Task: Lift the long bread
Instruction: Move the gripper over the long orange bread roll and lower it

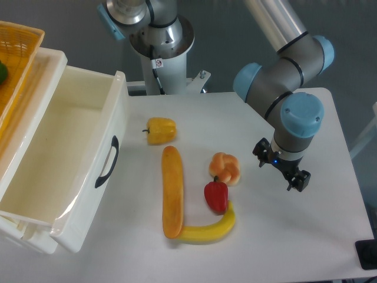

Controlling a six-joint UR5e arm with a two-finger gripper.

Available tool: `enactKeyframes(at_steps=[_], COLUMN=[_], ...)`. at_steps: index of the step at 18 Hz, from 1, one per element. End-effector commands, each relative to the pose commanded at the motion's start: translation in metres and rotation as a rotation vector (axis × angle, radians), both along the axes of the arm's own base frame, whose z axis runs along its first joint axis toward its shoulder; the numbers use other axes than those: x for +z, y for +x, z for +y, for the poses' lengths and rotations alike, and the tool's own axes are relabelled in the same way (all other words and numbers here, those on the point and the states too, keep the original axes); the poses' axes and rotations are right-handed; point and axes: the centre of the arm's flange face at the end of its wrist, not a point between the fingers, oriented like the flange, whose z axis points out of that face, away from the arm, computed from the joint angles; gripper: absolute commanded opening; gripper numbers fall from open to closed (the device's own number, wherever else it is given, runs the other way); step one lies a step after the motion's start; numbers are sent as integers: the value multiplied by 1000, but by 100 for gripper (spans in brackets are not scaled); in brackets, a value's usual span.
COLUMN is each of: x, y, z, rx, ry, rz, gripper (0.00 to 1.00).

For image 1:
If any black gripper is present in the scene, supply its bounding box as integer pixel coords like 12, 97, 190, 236
253, 138, 311, 192

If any long orange bread loaf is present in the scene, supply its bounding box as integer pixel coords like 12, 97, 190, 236
161, 146, 184, 239

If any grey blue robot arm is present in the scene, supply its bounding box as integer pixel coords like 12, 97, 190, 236
97, 1, 334, 191

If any knotted bread roll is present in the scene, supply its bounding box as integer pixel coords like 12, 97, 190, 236
209, 152, 241, 186

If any red bell pepper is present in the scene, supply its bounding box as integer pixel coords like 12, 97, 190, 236
204, 176, 229, 214

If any yellow banana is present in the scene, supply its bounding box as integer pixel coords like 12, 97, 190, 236
177, 200, 236, 244

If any black device at table edge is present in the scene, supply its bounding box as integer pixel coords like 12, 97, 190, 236
355, 239, 376, 270

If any yellow bell pepper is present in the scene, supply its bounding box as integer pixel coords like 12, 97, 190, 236
143, 117, 177, 145

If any white plastic drawer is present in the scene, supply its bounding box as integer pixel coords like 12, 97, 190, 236
1, 66, 128, 252

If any yellow plastic basket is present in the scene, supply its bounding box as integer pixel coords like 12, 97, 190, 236
1, 21, 45, 133

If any green vegetable in basket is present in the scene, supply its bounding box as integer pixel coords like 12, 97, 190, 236
0, 61, 8, 84

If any white mounting bracket with bolt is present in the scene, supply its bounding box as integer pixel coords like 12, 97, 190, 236
186, 70, 211, 94

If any black cable on pedestal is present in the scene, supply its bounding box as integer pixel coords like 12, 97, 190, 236
148, 44, 166, 96

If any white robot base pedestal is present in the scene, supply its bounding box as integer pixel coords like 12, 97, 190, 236
130, 15, 194, 96

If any black drawer handle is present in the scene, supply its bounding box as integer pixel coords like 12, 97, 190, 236
95, 136, 120, 189

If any white drawer cabinet frame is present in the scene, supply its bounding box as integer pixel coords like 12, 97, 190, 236
1, 48, 67, 254

